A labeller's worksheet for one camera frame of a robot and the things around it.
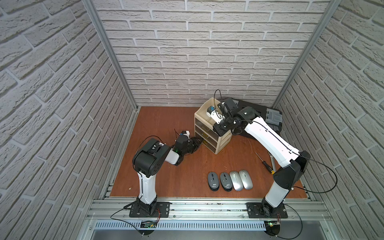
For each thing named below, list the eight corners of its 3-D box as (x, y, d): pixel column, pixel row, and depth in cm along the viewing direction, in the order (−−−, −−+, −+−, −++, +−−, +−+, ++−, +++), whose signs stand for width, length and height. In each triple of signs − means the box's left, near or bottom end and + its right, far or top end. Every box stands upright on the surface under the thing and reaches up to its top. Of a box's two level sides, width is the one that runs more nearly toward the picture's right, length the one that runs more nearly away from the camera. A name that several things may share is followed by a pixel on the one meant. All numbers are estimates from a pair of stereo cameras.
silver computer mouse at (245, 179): (244, 190, 82) (245, 189, 81) (237, 171, 89) (238, 170, 88) (253, 188, 83) (254, 187, 81) (245, 169, 90) (246, 168, 88)
